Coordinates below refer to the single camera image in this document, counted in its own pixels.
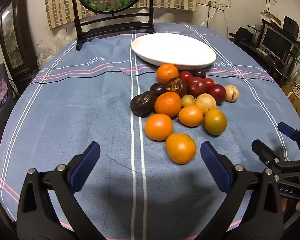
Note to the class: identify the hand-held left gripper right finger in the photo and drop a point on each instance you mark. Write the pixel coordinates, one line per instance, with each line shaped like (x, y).
(215, 165)

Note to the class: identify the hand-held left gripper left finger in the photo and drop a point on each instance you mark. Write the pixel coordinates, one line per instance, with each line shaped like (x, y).
(86, 163)

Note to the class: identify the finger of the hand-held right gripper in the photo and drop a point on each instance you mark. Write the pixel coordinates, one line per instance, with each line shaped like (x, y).
(262, 150)
(287, 130)

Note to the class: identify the smooth orange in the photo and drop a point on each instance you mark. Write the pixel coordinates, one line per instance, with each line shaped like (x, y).
(180, 148)
(190, 115)

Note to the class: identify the greenish orange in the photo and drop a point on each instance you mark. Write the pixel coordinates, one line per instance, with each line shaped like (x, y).
(215, 121)

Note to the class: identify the yellow passion fruit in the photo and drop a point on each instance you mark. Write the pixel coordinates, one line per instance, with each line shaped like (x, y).
(231, 93)
(205, 103)

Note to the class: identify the orange tomato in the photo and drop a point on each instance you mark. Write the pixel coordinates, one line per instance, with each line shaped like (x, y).
(159, 126)

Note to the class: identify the small yellow-green fruit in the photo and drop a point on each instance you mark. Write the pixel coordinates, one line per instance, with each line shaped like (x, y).
(188, 100)

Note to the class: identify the bumpy orange tangerine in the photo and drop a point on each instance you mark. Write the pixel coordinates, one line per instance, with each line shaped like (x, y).
(168, 104)
(167, 73)

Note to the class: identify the wrinkled dark passion fruit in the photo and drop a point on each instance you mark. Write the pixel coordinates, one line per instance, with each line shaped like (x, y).
(143, 103)

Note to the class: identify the small dark passion fruit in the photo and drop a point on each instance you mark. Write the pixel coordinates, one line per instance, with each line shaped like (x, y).
(158, 89)

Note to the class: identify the white oval plate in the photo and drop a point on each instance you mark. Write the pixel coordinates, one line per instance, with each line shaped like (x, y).
(172, 50)

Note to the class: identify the cardboard box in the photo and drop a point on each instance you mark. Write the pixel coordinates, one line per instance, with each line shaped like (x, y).
(297, 102)

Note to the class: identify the blue striped tablecloth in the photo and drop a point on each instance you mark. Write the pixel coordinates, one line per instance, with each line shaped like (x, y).
(77, 117)

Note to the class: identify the black computer desk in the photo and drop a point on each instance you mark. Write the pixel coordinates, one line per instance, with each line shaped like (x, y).
(265, 62)

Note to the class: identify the blotched dark passion fruit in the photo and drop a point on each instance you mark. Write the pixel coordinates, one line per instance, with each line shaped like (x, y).
(176, 87)

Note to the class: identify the computer monitor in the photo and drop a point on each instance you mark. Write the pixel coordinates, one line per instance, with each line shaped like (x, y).
(277, 42)

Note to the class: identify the dark purple plum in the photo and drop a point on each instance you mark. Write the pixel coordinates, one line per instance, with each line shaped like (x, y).
(200, 73)

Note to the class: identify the dark chair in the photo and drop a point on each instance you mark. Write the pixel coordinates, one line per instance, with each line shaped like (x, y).
(1, 120)

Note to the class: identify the black speaker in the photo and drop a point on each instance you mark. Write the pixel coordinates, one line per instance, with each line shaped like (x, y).
(291, 26)

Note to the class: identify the black hat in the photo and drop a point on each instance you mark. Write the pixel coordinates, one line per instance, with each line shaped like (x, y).
(242, 36)

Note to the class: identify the purple cloth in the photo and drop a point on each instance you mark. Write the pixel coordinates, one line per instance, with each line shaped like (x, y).
(1, 92)

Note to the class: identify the dark carved wooden cabinet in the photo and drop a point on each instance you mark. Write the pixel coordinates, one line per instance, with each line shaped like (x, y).
(12, 37)

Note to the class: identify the white wall socket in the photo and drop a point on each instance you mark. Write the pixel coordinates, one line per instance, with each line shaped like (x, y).
(203, 0)

